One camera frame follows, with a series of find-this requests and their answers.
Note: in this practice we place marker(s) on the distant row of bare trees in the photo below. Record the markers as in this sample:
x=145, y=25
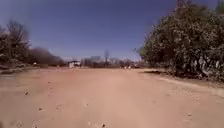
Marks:
x=106, y=61

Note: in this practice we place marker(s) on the reddish dirt road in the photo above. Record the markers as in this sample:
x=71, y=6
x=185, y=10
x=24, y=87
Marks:
x=110, y=100

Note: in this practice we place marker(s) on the white building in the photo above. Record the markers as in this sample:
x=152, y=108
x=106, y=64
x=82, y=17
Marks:
x=73, y=63

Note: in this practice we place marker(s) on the green bushy trees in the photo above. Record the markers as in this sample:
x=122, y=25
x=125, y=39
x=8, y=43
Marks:
x=190, y=40

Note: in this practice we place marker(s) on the bare trees and brush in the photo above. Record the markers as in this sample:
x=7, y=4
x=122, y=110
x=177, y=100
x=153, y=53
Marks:
x=20, y=50

